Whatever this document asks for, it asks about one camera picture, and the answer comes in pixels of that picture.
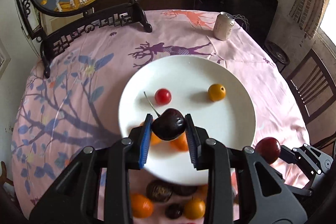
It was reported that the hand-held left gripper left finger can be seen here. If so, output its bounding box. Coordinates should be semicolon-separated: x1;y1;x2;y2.
29;114;154;224

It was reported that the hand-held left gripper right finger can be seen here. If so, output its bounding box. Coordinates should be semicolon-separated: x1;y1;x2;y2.
184;114;309;224

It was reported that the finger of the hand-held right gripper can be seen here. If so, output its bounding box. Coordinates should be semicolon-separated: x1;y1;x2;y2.
285;183;314;197
279;143;333;175

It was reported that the orange kumquat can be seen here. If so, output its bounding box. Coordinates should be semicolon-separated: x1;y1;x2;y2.
131;193;154;219
139;122;163;146
169;134;189;151

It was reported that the dark red cherry with stem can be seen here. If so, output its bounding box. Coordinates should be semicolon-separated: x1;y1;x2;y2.
143;91;187;141

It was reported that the red plum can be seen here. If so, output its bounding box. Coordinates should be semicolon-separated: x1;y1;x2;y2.
255;137;281;165

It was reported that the red cherry tomato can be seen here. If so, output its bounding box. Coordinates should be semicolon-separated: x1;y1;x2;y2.
154;88;172;105

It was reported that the yellow cherry tomato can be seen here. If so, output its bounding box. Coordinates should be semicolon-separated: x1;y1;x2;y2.
183;198;206;220
207;84;226;102

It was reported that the white round plate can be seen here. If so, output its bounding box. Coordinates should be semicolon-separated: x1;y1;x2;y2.
118;55;257;186

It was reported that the dark brown round fruit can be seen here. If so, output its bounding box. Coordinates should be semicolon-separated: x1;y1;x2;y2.
146;180;174;200
173;185;198;197

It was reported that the small dark cherry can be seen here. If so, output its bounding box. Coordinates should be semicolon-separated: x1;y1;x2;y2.
165;203;184;220

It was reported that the dark wooden chair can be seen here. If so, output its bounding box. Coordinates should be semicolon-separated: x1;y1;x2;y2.
286;49;336;125

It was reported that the pink printed tablecloth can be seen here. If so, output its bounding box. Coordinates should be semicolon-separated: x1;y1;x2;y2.
10;9;311;224

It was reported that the black round stool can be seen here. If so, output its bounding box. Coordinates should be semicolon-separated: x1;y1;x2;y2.
264;41;291;73

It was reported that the white drink can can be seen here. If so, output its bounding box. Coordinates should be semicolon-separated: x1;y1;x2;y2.
213;12;235;41

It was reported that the deer painting round screen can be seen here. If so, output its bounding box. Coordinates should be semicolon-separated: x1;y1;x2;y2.
12;0;153;79

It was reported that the black cabinet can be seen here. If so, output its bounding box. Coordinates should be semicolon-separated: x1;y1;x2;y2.
193;0;279;46

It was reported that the white wire basket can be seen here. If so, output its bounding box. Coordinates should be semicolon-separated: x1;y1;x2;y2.
232;14;252;31

